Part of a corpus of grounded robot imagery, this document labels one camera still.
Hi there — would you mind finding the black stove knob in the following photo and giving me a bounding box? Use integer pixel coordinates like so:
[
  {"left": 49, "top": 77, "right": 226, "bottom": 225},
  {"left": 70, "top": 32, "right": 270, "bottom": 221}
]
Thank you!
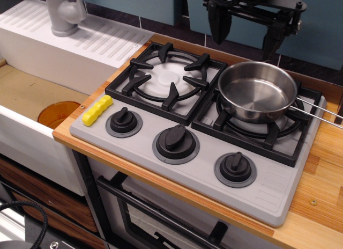
[
  {"left": 152, "top": 124, "right": 200, "bottom": 165},
  {"left": 214, "top": 152, "right": 257, "bottom": 188},
  {"left": 106, "top": 107, "right": 143, "bottom": 138}
]

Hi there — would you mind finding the black left burner grate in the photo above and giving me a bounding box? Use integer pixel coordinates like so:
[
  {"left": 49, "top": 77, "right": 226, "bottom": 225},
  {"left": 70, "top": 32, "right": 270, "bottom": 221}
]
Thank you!
[{"left": 105, "top": 42, "right": 227, "bottom": 126}]

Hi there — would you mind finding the black left stove knob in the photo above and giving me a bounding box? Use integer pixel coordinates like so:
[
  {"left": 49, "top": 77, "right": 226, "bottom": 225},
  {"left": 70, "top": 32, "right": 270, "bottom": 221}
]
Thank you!
[{"left": 106, "top": 107, "right": 143, "bottom": 138}]

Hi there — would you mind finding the stainless steel pot with handle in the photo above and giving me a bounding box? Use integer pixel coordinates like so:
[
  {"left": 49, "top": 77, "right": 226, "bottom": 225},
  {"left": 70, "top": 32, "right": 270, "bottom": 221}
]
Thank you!
[{"left": 218, "top": 61, "right": 342, "bottom": 129}]

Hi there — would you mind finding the wooden drawer front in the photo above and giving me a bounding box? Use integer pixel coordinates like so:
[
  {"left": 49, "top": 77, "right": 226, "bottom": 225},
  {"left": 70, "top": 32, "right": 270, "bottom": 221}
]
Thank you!
[{"left": 1, "top": 155, "right": 105, "bottom": 248}]

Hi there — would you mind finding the grey toy stove top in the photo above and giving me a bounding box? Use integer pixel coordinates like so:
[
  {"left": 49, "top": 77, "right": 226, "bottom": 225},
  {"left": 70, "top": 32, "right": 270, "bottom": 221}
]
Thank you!
[{"left": 69, "top": 41, "right": 327, "bottom": 228}]

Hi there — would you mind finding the black middle stove knob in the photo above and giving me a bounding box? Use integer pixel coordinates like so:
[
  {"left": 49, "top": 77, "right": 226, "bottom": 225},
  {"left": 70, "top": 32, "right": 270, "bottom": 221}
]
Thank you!
[{"left": 152, "top": 124, "right": 200, "bottom": 165}]

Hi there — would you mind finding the black right stove knob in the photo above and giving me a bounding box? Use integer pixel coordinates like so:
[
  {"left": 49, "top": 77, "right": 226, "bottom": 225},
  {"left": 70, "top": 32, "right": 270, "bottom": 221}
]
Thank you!
[{"left": 214, "top": 152, "right": 257, "bottom": 188}]

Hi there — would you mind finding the black burner grate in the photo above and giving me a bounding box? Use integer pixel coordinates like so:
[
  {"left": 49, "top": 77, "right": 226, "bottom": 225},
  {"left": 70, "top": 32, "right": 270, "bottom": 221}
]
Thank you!
[
  {"left": 105, "top": 42, "right": 227, "bottom": 126},
  {"left": 191, "top": 84, "right": 323, "bottom": 167}
]

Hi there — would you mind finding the black braided cable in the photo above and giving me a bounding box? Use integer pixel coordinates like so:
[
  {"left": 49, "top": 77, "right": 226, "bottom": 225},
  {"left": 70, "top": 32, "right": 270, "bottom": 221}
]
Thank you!
[{"left": 0, "top": 200, "right": 49, "bottom": 249}]

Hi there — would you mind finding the grey toy faucet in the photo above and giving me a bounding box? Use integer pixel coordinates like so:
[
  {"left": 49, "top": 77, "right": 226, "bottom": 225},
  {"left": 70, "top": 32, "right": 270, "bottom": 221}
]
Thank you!
[{"left": 46, "top": 0, "right": 87, "bottom": 37}]

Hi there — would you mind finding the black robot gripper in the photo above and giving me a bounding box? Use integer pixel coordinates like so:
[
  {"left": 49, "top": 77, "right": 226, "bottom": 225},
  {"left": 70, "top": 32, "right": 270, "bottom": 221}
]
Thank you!
[{"left": 203, "top": 0, "right": 307, "bottom": 61}]

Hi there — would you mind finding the white toy sink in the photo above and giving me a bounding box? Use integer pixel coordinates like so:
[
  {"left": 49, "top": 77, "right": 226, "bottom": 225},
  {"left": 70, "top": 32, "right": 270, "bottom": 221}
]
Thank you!
[{"left": 1, "top": 0, "right": 152, "bottom": 196}]

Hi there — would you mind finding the oven door with black handle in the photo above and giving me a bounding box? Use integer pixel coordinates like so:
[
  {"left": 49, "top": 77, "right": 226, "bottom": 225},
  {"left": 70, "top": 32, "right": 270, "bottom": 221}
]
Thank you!
[{"left": 95, "top": 172, "right": 277, "bottom": 248}]

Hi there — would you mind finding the yellow crinkle fry toy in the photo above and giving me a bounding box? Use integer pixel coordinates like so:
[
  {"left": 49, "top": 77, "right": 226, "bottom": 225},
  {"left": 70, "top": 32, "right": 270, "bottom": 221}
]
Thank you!
[{"left": 81, "top": 95, "right": 113, "bottom": 127}]

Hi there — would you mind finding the black right burner grate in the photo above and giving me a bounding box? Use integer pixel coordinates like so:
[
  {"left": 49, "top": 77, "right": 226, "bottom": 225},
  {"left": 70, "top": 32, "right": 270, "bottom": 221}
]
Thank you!
[{"left": 191, "top": 84, "right": 323, "bottom": 167}]

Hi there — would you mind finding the orange plastic bowl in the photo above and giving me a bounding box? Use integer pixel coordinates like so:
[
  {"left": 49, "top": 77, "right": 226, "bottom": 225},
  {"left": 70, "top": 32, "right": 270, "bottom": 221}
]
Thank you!
[{"left": 37, "top": 101, "right": 80, "bottom": 129}]

